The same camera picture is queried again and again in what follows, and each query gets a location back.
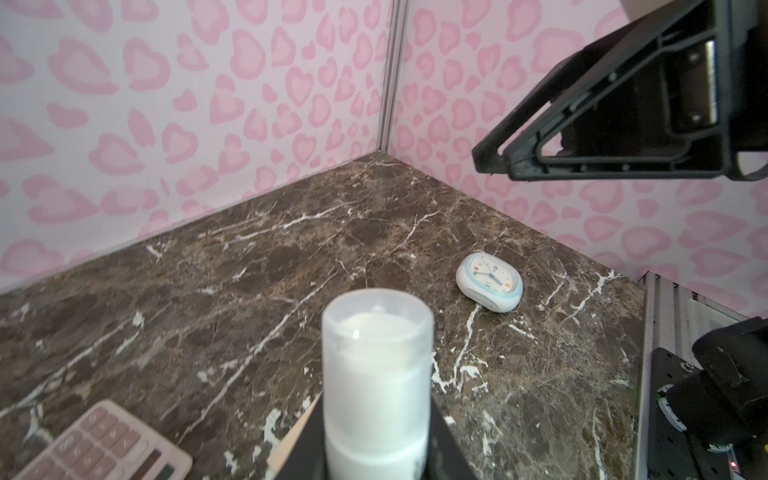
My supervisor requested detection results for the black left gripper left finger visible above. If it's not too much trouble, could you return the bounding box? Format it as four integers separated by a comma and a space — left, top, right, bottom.
275, 394, 327, 480

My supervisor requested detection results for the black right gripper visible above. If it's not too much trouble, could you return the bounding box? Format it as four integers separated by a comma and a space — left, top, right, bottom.
472, 1, 767, 182

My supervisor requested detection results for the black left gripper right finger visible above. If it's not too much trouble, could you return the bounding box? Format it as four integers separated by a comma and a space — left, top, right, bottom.
425, 399, 477, 480

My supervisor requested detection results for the peach pink envelope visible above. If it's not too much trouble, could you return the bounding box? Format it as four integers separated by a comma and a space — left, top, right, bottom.
267, 397, 320, 474

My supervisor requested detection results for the white glue stick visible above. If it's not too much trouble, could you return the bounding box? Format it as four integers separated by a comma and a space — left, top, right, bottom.
322, 384, 430, 479

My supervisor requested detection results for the white round clock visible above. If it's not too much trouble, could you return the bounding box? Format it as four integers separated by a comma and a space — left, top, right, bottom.
456, 252, 524, 313

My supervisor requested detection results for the pink desk calculator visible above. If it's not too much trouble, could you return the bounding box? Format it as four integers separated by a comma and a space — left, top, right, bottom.
15, 399, 193, 480

